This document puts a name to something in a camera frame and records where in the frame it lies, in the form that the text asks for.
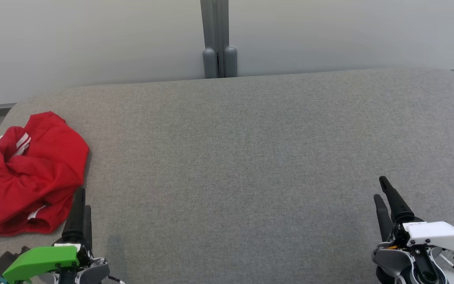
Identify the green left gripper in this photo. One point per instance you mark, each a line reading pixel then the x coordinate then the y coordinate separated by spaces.
pixel 38 260

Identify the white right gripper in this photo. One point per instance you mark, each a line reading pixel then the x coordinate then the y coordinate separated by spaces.
pixel 436 234

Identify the red white-striped shorts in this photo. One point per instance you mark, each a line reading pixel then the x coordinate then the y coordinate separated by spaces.
pixel 18 225

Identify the red white basketball jersey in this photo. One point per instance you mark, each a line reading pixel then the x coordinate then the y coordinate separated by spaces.
pixel 49 157

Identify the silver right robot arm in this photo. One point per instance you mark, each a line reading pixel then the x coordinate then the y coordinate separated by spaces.
pixel 390 260

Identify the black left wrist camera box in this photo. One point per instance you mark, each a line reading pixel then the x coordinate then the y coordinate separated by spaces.
pixel 4 262

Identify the grey partition post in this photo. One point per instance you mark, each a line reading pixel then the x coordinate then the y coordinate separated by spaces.
pixel 219 43

